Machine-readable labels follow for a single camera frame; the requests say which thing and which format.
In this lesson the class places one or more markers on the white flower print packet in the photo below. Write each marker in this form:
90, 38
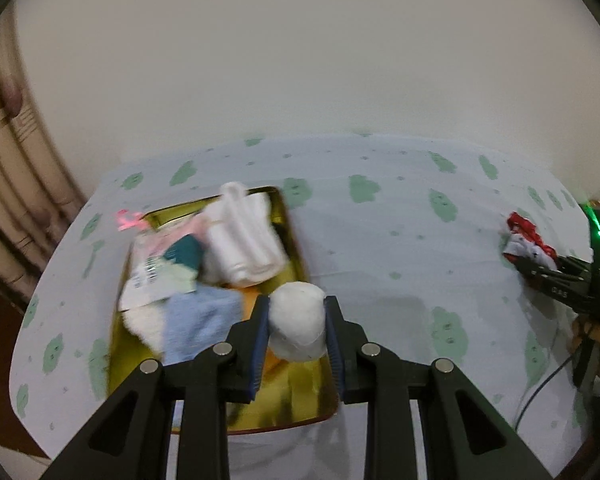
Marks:
130, 220

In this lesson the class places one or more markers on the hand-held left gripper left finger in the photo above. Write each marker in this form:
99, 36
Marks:
257, 360

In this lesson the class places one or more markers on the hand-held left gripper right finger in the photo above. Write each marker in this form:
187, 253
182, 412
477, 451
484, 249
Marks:
334, 355

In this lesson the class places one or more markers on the red tin box gold interior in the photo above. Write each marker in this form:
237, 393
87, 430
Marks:
305, 390

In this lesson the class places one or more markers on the red and white cloth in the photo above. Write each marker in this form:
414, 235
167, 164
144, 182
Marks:
525, 230

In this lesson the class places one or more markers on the pink teal wet wipes pack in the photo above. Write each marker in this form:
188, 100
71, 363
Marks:
150, 280

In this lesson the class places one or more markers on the beige patterned curtain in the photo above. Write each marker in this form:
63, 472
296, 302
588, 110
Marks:
20, 160

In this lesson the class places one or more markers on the small white ball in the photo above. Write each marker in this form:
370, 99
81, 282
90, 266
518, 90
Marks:
297, 320

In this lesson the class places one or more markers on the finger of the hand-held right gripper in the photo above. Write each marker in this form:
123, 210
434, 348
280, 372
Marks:
527, 270
577, 267

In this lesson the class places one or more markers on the blue towel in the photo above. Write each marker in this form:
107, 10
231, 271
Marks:
200, 320

